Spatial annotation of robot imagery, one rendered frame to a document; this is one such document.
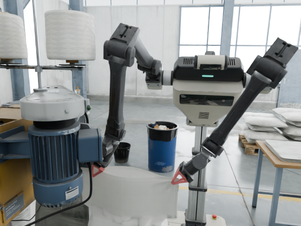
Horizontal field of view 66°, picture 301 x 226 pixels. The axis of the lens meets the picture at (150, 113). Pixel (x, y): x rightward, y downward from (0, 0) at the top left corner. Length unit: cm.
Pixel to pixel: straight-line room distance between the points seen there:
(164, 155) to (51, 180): 264
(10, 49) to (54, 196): 52
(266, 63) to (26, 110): 74
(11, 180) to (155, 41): 849
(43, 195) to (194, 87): 91
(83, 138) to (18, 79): 637
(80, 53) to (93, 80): 897
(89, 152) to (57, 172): 11
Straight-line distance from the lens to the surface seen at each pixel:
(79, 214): 174
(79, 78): 974
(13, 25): 99
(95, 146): 75
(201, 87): 132
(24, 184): 93
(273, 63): 87
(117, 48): 84
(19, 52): 98
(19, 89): 709
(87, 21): 84
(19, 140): 79
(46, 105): 68
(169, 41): 904
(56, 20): 83
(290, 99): 966
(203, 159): 95
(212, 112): 144
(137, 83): 922
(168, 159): 338
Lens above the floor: 152
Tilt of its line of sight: 12 degrees down
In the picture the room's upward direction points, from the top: 1 degrees clockwise
